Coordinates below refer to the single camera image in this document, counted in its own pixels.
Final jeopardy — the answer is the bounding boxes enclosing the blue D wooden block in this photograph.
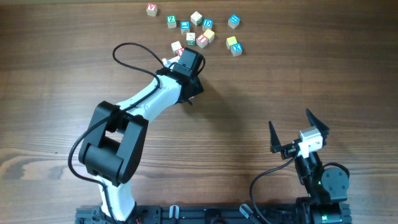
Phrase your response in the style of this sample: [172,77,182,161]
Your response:
[202,18,213,31]

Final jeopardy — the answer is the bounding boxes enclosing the yellow wooden block right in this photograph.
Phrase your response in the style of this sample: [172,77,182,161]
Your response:
[226,36,238,50]

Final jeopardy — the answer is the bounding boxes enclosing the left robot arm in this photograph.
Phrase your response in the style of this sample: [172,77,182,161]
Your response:
[72,48,205,223]

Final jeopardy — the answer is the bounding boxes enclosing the red I wooden block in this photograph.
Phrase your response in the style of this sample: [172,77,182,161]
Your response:
[177,47,185,56]

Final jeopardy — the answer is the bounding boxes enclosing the blue X wooden block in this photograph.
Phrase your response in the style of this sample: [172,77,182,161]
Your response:
[231,42,243,57]

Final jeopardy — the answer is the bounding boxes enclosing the red V wooden block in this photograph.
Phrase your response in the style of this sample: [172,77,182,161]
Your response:
[146,3,158,17]

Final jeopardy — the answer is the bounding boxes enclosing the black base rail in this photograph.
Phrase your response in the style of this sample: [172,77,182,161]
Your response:
[75,203,353,224]

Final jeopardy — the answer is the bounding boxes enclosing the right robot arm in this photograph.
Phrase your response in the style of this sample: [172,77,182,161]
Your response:
[269,110,352,223]

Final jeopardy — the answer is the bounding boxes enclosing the yellow wooden block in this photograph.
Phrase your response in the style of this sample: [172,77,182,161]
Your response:
[226,36,238,50]
[203,29,215,43]

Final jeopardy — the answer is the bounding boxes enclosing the white green wooden block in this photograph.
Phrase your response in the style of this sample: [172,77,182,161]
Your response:
[190,11,203,26]

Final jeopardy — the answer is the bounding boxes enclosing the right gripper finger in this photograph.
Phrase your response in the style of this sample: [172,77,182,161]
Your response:
[306,108,330,136]
[269,121,281,151]

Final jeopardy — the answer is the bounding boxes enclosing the green picture wooden block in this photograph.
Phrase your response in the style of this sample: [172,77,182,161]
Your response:
[186,32,196,45]

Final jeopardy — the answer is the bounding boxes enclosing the red framed I block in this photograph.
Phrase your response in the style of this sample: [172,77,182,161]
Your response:
[196,34,208,48]

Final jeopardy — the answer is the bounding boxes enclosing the blue S wooden block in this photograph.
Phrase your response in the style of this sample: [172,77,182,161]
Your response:
[180,21,190,34]

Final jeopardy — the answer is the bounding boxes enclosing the green Z wooden block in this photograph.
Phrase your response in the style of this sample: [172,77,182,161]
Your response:
[167,15,177,29]

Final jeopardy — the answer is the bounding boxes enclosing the yellow wooden block centre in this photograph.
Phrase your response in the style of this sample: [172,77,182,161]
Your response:
[203,29,215,43]

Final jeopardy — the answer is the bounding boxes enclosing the blue symbol wooden block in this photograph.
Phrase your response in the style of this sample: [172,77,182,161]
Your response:
[228,14,240,29]

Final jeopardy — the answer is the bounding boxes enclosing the white red wooden block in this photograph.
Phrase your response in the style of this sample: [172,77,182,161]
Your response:
[171,41,182,55]

